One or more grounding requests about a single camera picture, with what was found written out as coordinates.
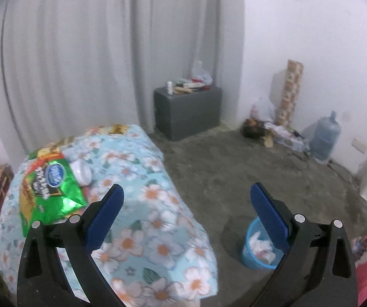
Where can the small white bottle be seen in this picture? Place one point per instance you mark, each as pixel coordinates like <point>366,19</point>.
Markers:
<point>170,88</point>

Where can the wall outlet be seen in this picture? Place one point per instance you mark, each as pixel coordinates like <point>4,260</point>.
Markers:
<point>359,145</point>

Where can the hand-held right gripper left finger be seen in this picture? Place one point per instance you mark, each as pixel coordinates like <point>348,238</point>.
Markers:
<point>106,211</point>

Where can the blue mesh wastebasket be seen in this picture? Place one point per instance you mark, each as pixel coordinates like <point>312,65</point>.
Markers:
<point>250,259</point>

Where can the white plastic bag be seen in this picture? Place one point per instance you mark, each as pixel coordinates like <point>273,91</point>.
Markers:
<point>263,108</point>

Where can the green snack bag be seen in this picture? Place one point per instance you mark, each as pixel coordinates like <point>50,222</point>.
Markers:
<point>42,204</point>

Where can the floral light blue quilt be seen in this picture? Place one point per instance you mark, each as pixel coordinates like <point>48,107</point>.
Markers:
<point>158,230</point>

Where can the yellow snack packet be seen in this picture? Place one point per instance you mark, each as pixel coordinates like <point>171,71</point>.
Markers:
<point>52,147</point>
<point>118,129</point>

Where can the crumpled white tissue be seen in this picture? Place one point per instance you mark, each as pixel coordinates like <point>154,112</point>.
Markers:
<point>260,246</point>

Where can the grey cabinet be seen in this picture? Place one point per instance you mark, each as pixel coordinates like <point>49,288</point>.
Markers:
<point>186,112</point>

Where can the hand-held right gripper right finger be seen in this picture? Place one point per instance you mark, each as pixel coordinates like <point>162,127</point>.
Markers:
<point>268,214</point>

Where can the grey curtain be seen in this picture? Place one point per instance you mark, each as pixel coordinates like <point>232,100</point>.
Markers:
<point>90,54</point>

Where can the blue water jug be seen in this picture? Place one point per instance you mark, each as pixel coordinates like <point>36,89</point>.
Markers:
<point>326,137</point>

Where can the clutter of small boxes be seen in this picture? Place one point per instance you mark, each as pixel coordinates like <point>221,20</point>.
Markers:
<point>190,86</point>

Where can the tall patterned cardboard box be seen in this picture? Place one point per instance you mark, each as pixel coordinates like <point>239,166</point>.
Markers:
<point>290,89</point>

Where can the white drink bottle red cap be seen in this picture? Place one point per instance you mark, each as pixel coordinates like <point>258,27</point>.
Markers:
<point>81,171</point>

